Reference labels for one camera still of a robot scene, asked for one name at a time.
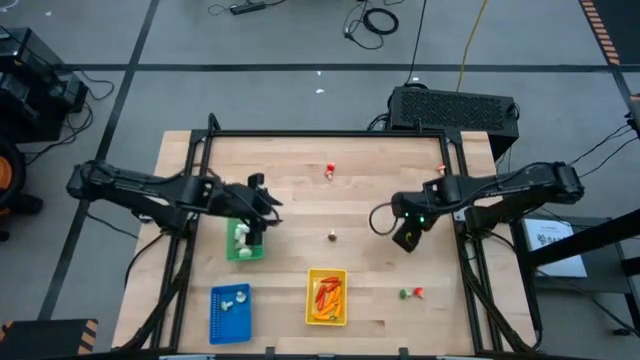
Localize black arm supply cables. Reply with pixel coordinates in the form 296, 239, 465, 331
567, 122, 640, 176

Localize black coiled cable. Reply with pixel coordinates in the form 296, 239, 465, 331
342, 0, 401, 51

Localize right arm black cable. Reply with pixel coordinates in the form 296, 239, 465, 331
368, 201, 401, 238

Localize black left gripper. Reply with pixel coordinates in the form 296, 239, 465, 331
215, 182, 284, 247

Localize green plastic basket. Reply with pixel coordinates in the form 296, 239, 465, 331
225, 217, 265, 263

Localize black floor cable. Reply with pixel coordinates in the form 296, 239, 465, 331
403, 0, 429, 85

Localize black equipment cart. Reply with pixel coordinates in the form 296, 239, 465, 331
0, 25, 90, 146

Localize orange black wheeled machine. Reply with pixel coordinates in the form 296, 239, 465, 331
0, 137, 45, 244

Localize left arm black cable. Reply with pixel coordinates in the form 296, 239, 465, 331
234, 187, 283, 225

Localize white paper sheet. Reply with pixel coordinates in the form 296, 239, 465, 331
522, 218, 589, 279

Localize black power strip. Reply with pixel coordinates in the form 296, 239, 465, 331
228, 1, 268, 16

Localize black hazard-striped floor mat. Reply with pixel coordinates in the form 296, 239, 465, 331
578, 0, 640, 66
0, 317, 100, 360

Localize black perforated computer case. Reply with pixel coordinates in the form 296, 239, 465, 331
387, 85, 521, 161

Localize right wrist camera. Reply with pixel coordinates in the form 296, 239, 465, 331
392, 222, 427, 254

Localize black diagonal strut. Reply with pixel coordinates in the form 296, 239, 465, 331
524, 207, 640, 269

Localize blue plastic basket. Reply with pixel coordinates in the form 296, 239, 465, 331
208, 282, 253, 346

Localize black computer cables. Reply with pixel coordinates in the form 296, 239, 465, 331
365, 112, 392, 132

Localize black aluminium table frame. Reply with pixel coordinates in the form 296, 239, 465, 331
119, 113, 544, 354

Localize yellow plastic basket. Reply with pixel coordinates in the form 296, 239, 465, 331
304, 267, 349, 328

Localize black side table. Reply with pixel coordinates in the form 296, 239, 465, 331
509, 214, 640, 331

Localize yellow floor cable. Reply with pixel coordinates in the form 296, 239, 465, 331
455, 0, 489, 93

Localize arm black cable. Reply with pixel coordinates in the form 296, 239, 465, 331
234, 187, 283, 225
368, 201, 401, 238

